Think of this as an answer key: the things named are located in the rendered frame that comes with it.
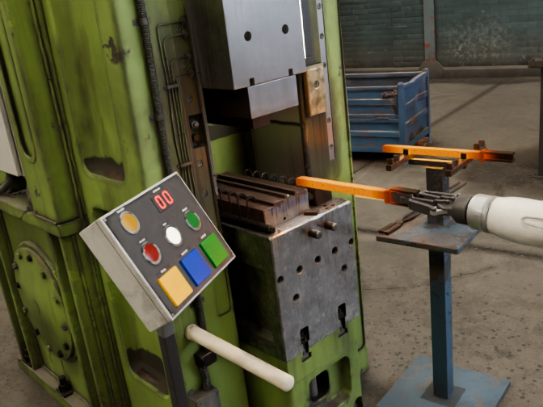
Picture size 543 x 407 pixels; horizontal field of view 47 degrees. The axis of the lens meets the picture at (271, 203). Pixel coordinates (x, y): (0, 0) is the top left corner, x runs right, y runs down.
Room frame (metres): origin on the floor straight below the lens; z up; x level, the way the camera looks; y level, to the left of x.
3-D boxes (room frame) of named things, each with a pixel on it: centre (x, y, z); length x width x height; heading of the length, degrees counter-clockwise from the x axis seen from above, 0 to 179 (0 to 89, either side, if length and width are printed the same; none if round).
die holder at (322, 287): (2.08, 0.05, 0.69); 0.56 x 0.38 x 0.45; 41
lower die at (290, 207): (2.04, 0.09, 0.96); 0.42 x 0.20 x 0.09; 41
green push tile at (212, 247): (1.49, 0.17, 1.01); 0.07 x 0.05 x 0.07; 156
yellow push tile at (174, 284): (1.31, 0.25, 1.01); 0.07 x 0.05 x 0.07; 156
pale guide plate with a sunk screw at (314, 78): (2.18, -0.20, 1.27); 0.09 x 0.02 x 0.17; 131
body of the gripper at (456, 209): (1.44, -0.46, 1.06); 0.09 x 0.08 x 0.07; 41
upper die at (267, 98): (2.04, 0.09, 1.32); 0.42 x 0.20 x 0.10; 41
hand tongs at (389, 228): (2.23, -0.59, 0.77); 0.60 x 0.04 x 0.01; 135
